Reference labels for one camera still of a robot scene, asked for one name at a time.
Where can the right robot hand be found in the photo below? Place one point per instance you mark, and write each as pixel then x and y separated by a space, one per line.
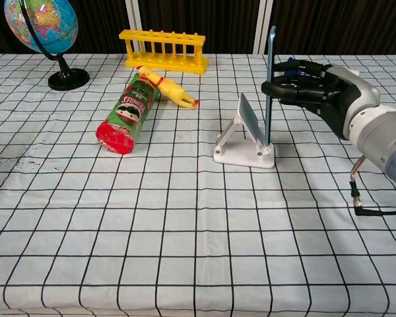
pixel 340 95

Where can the black smartphone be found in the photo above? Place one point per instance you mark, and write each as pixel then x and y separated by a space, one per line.
pixel 270 59

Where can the white phone stand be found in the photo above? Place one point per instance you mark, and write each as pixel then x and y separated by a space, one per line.
pixel 241 152

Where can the small desk globe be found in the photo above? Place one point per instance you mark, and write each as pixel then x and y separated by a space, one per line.
pixel 49 23

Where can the blue and white bottle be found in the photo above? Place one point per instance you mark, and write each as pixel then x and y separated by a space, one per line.
pixel 292 71

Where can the yellow rubber chicken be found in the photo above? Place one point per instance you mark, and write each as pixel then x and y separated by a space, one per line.
pixel 171 90

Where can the yellow test tube rack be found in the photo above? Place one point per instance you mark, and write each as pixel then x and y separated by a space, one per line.
pixel 166 62

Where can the white checkered tablecloth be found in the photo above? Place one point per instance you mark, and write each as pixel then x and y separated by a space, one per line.
pixel 184 231

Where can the green Pringles can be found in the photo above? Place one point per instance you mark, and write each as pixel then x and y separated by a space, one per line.
pixel 132 109

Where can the white frame post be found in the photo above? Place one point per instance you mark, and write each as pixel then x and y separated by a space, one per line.
pixel 262 26
pixel 133 20

